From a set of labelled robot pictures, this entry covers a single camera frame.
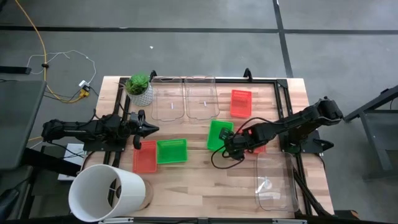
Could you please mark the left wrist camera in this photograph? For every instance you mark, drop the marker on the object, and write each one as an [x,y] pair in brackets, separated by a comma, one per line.
[134,118]

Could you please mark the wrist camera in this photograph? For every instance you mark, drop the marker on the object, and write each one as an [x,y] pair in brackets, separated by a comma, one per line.
[225,133]
[134,118]

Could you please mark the grey metal table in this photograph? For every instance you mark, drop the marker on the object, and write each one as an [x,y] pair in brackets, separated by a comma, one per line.
[379,130]

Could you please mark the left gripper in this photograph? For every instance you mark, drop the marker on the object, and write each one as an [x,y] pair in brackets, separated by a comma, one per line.
[136,130]

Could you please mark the grey desk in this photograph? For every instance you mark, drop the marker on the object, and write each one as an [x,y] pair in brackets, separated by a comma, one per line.
[18,124]

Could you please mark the black aluminium table frame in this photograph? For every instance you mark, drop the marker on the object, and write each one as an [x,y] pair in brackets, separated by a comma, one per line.
[264,81]

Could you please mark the round wooden lamp base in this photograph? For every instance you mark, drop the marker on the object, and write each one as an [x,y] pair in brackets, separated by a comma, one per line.
[149,194]

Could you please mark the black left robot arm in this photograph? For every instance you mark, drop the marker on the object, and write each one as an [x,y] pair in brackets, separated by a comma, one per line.
[77,130]

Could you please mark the succulent in white pot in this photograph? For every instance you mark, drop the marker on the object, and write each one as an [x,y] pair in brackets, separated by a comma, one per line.
[138,90]

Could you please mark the green plastic basket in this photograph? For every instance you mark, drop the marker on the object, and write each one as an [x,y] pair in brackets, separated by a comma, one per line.
[171,151]
[214,137]

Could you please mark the black frame bracket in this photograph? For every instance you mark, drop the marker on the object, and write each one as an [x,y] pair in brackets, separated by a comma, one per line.
[152,74]
[247,74]

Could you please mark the black desk beam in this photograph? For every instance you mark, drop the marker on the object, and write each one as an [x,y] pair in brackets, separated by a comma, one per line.
[49,161]

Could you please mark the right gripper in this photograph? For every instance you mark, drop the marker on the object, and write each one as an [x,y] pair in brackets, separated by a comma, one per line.
[237,147]

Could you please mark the black flat floor bar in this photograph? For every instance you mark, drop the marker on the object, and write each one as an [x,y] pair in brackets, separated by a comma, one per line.
[14,70]

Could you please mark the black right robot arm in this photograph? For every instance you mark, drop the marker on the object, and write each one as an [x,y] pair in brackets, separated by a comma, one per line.
[311,115]

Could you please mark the white flat box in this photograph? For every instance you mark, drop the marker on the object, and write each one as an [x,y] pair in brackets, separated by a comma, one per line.
[76,148]

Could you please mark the yellow plug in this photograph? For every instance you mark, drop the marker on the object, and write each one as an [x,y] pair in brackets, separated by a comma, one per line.
[84,93]

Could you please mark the clear plastic bin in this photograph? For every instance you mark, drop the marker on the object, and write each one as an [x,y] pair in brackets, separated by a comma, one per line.
[276,183]
[202,99]
[168,102]

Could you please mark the red plastic basket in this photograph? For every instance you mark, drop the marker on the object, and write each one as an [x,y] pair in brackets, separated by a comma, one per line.
[260,149]
[144,158]
[241,104]

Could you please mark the white power adapter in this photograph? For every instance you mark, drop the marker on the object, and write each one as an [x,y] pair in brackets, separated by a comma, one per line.
[84,84]

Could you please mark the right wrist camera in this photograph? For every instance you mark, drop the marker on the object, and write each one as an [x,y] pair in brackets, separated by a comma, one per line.
[225,133]

